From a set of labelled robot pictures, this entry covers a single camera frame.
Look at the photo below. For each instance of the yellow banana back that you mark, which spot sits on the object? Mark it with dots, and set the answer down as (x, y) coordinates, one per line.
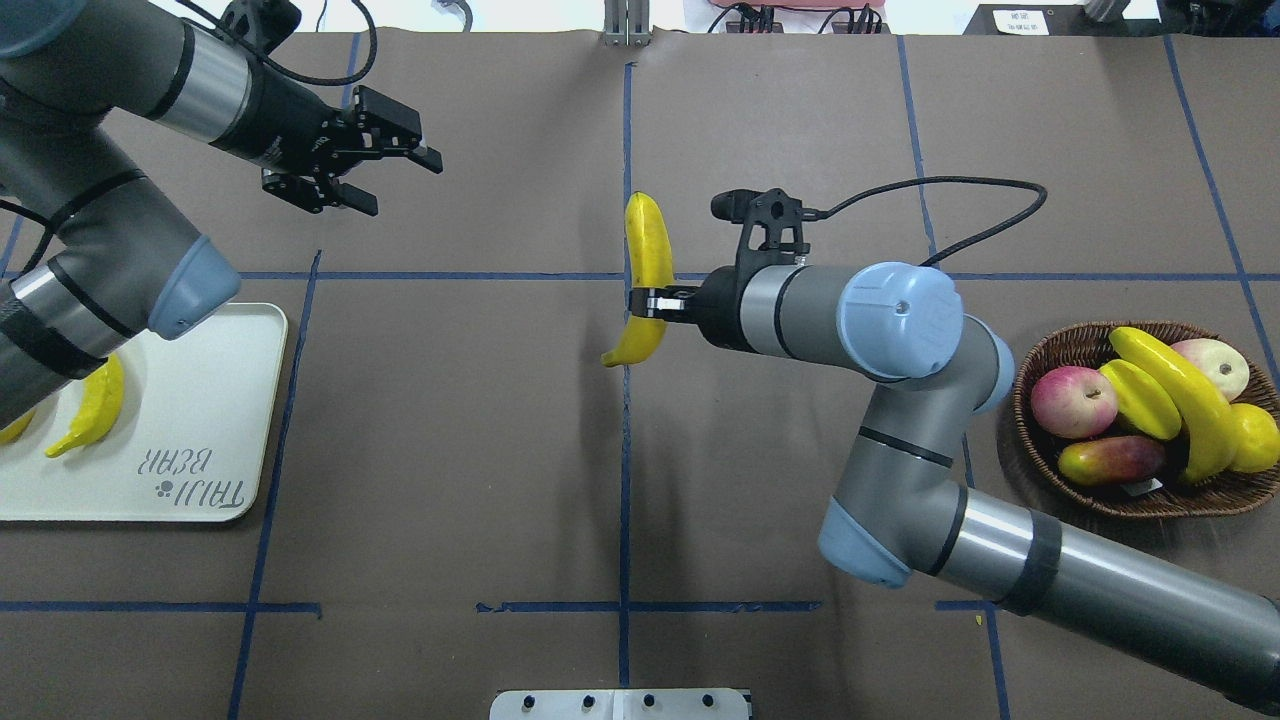
(1207, 415)

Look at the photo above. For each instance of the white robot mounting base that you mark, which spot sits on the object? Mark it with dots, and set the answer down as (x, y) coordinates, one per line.
(624, 703)

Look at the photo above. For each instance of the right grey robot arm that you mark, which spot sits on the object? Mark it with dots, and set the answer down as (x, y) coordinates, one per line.
(896, 509)

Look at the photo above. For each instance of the aluminium frame post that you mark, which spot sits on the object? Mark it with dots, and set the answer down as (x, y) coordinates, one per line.
(627, 23)

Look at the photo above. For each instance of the yellow banana front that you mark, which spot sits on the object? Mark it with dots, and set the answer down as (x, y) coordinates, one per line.
(101, 404)

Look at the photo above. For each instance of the yellow lemon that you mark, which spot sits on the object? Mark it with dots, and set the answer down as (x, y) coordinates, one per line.
(1256, 439)

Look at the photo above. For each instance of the cream bear tray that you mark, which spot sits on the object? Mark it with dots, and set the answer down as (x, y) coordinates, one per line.
(190, 442)

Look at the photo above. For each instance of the brown wicker basket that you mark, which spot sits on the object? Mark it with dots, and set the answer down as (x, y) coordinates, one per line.
(1086, 344)

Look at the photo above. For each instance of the yellow banana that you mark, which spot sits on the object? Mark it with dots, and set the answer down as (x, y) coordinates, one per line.
(13, 431)
(1207, 415)
(101, 404)
(651, 264)

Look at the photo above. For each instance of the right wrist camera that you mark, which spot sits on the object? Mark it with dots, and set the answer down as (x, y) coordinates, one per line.
(772, 227)

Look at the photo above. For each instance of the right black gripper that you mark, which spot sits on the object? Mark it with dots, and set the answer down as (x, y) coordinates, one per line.
(721, 309)

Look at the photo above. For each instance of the black label box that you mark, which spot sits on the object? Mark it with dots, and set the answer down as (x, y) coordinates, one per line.
(1053, 21)

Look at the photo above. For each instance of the pale white apple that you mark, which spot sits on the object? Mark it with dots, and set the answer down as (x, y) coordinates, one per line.
(1226, 367)

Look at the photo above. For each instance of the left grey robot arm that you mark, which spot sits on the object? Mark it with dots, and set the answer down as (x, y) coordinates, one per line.
(117, 256)

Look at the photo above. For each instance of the pink white apple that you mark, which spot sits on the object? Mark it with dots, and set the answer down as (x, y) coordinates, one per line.
(1074, 402)

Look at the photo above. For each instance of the red yellow mango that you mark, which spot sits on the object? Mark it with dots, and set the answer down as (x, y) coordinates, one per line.
(1112, 461)

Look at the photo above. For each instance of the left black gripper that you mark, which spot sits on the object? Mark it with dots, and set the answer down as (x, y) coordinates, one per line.
(272, 127)

